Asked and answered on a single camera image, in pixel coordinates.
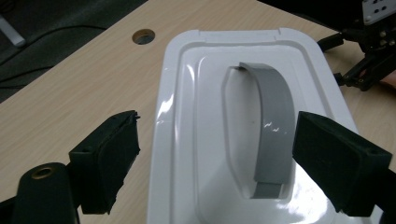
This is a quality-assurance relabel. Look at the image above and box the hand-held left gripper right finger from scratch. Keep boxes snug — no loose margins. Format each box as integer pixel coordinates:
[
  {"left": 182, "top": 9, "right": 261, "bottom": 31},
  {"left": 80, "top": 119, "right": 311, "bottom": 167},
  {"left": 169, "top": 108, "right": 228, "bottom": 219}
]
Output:
[{"left": 291, "top": 110, "right": 394, "bottom": 218}]

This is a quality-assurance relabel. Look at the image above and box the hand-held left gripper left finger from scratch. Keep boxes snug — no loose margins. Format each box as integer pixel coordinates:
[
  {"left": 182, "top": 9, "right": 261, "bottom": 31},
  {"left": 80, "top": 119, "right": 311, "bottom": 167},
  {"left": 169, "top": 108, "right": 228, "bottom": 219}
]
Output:
[{"left": 67, "top": 109, "right": 142, "bottom": 217}]

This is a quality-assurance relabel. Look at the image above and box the white bin lid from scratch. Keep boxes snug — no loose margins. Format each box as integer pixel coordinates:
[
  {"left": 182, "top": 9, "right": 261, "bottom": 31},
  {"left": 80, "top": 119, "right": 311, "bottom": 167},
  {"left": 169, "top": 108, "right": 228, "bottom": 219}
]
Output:
[{"left": 146, "top": 27, "right": 385, "bottom": 224}]

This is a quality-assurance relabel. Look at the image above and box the black floor cable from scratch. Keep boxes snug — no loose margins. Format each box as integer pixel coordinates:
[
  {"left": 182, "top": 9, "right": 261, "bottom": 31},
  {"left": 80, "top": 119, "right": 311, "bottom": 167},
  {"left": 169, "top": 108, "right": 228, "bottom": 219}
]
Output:
[{"left": 0, "top": 24, "right": 108, "bottom": 66}]

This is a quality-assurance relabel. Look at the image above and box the white metal desk frame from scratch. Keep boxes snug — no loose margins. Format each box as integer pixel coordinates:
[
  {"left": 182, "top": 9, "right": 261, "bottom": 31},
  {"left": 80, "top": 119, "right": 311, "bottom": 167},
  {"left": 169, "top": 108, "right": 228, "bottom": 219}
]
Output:
[{"left": 0, "top": 14, "right": 27, "bottom": 49}]

